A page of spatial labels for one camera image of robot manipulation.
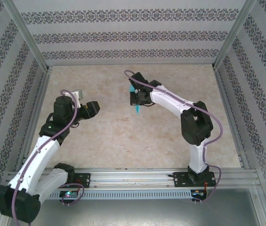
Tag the light blue paper sheet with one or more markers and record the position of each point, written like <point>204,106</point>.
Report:
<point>138,109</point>

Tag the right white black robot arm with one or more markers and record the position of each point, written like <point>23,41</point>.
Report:
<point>196,124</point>

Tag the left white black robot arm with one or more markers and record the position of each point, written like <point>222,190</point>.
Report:
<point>41,162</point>

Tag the grey metal sheet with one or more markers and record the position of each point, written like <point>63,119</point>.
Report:
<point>133,212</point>

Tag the small LED controller board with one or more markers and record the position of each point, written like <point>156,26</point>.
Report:
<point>69,194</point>
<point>197,193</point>

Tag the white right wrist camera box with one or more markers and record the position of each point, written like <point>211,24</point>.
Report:
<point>136,90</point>

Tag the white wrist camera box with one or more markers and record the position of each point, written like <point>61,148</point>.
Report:
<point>77,96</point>
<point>136,90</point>

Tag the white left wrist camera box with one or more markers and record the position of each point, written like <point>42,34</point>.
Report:
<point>77,96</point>

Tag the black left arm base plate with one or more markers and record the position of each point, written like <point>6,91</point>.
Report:
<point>84,180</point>

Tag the aluminium mounting rail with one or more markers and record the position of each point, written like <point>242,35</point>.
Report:
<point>133,175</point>

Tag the aluminium frame post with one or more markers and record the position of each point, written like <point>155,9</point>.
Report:
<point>234,33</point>
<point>26,33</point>

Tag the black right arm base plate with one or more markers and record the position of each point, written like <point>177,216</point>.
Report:
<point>181,180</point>

